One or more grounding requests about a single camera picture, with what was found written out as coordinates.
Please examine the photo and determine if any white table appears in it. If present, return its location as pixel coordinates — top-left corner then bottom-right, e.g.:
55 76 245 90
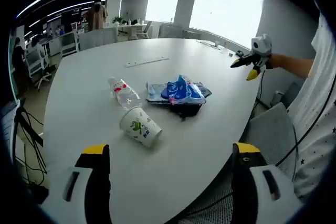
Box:
43 37 263 224

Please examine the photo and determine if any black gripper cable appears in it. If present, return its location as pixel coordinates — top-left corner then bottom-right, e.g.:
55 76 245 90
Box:
255 70 271 110

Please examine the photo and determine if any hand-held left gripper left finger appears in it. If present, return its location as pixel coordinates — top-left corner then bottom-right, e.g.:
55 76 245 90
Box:
39 144 112 224

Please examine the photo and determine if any brown coat on stand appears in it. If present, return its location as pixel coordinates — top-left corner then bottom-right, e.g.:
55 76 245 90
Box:
88 1 109 32

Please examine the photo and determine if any black cable bundle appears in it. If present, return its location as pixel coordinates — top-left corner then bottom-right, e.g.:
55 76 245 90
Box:
13 98 50 186

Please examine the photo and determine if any black pouch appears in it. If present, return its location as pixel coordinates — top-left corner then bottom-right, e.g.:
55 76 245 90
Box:
170 102 203 122

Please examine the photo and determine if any white power strip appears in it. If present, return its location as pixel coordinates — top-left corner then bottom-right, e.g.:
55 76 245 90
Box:
124 56 171 69

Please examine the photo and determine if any blue snack packet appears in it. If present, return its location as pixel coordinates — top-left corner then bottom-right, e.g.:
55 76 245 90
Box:
166 74 207 104

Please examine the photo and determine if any grey desk partition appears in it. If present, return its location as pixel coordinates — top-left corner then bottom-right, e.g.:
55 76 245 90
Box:
78 28 119 51

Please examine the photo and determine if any thin black cable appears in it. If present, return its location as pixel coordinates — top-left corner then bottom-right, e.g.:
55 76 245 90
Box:
275 77 336 167

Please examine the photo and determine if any grey office chair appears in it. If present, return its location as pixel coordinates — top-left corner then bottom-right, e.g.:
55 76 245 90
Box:
241 102 297 180

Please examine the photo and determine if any white printed paper cup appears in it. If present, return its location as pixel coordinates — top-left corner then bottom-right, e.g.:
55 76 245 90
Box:
119 106 163 148

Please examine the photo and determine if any clear plastic water bottle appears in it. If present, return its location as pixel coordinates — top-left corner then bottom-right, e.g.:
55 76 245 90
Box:
108 76 144 111

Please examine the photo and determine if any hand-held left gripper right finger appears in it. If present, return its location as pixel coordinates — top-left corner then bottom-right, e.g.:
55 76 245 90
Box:
230 142 302 224

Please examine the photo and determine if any white mesh office chair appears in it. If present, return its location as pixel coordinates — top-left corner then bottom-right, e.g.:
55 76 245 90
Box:
26 42 55 91

